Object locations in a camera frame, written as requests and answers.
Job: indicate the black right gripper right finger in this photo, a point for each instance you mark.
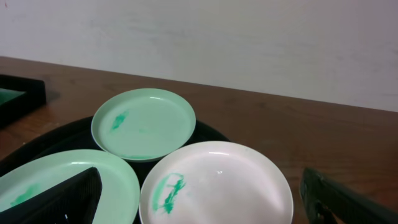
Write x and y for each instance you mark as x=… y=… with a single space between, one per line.
x=326 y=201

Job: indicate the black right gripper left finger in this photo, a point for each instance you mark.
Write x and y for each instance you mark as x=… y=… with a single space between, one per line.
x=74 y=200

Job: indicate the mint green plate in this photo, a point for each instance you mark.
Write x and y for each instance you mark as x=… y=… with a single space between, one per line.
x=144 y=124
x=120 y=194

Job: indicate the round black serving tray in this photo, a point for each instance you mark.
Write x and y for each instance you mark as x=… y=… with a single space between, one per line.
x=77 y=135

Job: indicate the black rectangular soapy water tray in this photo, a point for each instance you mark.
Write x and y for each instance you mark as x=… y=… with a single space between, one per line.
x=19 y=97

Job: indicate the white plate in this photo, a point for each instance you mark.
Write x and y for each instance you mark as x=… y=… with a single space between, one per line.
x=216 y=182

